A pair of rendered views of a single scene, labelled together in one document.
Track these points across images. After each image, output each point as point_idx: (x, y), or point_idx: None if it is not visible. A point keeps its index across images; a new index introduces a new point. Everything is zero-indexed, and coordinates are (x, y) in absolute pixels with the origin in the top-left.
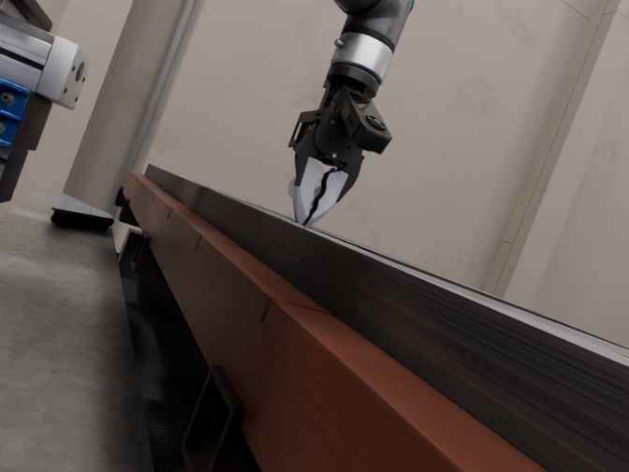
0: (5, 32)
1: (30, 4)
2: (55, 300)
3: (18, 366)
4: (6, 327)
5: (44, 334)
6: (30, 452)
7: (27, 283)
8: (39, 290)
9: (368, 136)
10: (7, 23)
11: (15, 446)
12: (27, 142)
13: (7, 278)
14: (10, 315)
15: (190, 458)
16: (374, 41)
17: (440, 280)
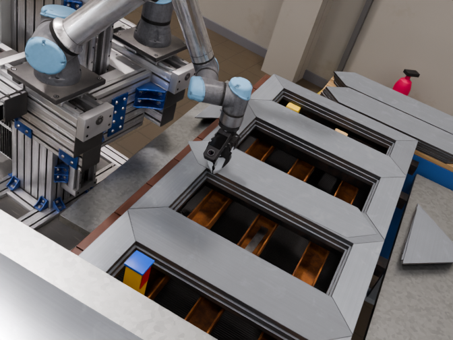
0: (158, 70)
1: (167, 56)
2: (151, 175)
3: (119, 198)
4: (127, 185)
5: (134, 189)
6: (105, 218)
7: (149, 166)
8: (149, 170)
9: (205, 157)
10: (160, 65)
11: (104, 216)
12: (173, 102)
13: (144, 164)
14: (132, 181)
15: None
16: (226, 115)
17: (168, 216)
